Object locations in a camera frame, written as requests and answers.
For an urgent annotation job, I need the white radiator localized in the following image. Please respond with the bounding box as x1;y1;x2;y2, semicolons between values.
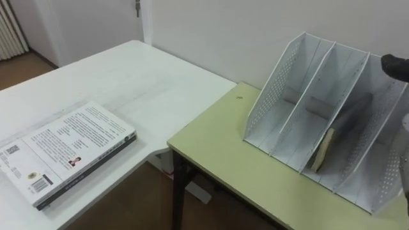
0;0;29;61

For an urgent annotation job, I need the white door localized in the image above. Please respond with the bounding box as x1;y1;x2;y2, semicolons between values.
33;0;153;67

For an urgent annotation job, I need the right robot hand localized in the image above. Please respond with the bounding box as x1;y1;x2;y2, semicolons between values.
380;54;409;83

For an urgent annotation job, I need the white perforated file rack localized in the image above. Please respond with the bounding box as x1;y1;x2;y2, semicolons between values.
243;31;409;215

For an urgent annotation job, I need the white cover book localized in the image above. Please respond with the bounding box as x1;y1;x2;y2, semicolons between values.
0;100;138;211

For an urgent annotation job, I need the yellow-green top table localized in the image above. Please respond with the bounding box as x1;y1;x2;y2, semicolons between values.
167;82;409;230

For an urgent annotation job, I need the white desk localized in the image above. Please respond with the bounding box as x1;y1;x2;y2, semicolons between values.
0;40;238;230

